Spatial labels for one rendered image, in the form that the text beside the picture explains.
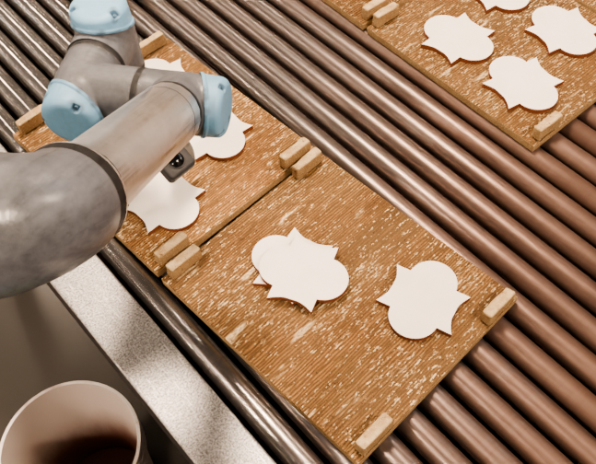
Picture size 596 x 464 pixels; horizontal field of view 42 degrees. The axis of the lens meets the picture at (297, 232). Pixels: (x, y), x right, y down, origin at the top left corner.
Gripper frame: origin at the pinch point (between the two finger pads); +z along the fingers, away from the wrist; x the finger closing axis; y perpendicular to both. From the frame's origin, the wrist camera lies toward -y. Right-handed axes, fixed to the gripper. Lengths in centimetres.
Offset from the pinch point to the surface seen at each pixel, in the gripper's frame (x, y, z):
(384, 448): 5, -53, 6
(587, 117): -65, -38, 7
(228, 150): -14.3, 0.1, 2.8
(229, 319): 6.8, -23.8, 4.1
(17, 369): 32, 52, 97
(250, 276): -0.3, -20.5, 4.1
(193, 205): -2.6, -4.6, 2.9
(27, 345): 26, 56, 97
